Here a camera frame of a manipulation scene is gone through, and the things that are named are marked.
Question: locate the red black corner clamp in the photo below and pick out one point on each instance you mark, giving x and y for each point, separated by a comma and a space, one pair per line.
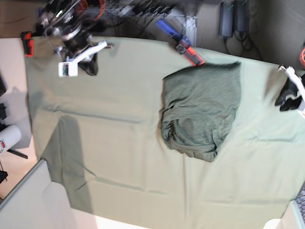
28, 43

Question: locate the white foam board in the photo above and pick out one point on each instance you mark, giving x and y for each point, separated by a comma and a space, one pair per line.
37, 203

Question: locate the light green table cloth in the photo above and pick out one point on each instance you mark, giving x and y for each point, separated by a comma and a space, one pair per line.
101, 139

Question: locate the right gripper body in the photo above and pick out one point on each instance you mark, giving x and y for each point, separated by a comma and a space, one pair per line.
75, 39

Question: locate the blue orange bar clamp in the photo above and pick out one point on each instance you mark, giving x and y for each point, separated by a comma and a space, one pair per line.
183, 45

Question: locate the aluminium frame leg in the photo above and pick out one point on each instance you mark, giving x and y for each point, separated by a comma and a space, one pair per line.
190, 29

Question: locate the green T-shirt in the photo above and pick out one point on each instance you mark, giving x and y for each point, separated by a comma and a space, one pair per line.
199, 108

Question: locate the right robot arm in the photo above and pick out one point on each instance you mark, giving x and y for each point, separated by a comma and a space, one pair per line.
66, 26

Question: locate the black power brick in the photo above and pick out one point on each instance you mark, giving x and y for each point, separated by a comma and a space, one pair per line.
226, 18
241, 18

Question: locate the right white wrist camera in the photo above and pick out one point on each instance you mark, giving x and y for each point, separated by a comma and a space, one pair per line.
69, 69

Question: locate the black power brick left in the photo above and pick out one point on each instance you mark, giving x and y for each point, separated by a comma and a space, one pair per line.
226, 18

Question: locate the black power brick right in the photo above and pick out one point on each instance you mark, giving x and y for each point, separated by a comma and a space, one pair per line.
241, 18

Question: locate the white paper roll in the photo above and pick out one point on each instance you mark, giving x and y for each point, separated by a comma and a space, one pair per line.
9, 137

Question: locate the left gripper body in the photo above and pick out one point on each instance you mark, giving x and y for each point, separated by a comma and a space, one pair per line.
298, 81

